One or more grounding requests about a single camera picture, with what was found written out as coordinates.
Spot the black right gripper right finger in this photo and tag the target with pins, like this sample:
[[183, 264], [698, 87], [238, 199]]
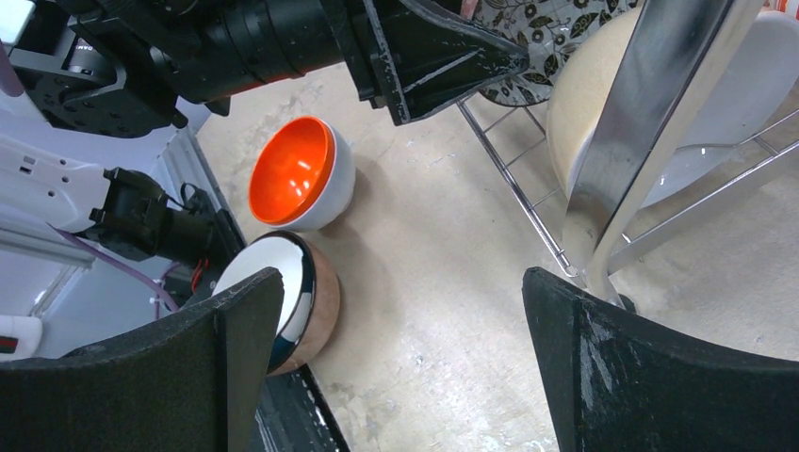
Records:
[[617, 381]]

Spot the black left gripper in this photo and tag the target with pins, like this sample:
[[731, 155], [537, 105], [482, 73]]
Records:
[[422, 57]]

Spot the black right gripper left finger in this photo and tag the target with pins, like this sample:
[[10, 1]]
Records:
[[187, 382]]

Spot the black white floral bowl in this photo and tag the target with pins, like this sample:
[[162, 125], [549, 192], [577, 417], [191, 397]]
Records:
[[552, 31]]

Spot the black rimmed white bowl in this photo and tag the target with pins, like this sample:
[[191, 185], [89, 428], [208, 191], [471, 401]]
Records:
[[312, 295]]

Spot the stainless steel dish rack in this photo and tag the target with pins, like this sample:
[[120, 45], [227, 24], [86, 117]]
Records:
[[594, 222]]

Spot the dark bowl cream inside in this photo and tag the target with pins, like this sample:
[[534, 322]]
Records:
[[675, 83]]

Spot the orange floral patterned bowl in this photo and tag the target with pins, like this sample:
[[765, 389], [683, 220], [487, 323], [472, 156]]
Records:
[[789, 7]]

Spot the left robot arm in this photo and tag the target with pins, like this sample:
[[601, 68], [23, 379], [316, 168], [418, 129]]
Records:
[[82, 81]]

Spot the red orange bowl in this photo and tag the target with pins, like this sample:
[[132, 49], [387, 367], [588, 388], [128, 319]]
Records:
[[304, 177]]

